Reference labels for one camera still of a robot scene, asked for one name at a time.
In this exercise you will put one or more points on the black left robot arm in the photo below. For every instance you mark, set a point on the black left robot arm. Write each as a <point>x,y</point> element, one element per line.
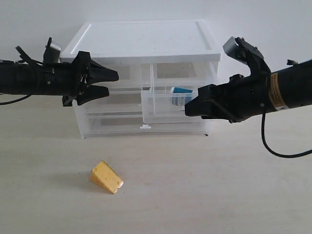
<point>22,78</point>

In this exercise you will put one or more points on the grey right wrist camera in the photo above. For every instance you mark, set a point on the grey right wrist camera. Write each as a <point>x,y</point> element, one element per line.
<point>240,50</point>

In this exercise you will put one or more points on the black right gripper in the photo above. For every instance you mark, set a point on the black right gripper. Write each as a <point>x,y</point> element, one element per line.
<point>236,101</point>

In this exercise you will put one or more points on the yellow cheese wedge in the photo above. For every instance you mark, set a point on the yellow cheese wedge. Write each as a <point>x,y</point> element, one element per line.
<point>105,177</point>

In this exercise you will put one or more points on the white plastic drawer cabinet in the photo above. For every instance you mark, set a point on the white plastic drawer cabinet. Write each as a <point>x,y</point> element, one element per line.
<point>178,53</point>

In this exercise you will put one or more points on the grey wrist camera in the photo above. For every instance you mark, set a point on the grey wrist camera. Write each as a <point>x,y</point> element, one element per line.
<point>52,52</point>
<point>240,50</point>

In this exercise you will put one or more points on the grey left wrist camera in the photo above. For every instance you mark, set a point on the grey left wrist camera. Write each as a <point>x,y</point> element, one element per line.
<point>52,52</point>

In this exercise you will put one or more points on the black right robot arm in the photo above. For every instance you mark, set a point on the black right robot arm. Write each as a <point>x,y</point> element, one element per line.
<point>290,87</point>

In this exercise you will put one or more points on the white pill bottle blue label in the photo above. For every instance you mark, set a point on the white pill bottle blue label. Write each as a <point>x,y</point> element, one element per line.
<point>181,96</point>

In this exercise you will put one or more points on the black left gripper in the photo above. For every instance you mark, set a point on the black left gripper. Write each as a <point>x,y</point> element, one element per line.
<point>68,80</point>

